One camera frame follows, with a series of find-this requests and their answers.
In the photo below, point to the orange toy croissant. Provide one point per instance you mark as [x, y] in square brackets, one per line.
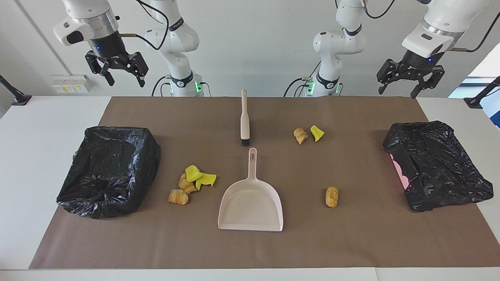
[187, 187]
[177, 197]

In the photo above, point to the yellow foam wedge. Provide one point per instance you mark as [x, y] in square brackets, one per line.
[316, 134]
[192, 173]
[207, 179]

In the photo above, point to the white wall socket box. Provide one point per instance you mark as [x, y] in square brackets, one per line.
[70, 84]

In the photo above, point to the black trash bag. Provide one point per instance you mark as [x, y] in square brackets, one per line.
[441, 168]
[117, 183]

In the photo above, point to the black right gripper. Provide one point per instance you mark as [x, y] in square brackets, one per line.
[113, 48]

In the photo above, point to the black camera stand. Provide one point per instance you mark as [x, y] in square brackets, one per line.
[474, 102]
[19, 98]

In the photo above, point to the pale pink plastic dustpan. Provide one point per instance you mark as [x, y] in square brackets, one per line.
[250, 203]

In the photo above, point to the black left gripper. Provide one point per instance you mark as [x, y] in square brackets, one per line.
[416, 68]

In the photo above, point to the brown toy bread roll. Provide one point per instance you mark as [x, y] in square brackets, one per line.
[332, 197]

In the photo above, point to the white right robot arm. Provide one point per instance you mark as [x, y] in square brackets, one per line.
[175, 35]

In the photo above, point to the small toy croissant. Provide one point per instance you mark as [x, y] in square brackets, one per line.
[300, 136]

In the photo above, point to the brown paper table mat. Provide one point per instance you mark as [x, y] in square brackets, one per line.
[351, 242]

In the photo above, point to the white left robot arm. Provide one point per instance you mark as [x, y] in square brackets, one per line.
[340, 43]

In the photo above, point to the beige hand brush black bristles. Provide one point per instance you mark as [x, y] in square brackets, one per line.
[245, 121]

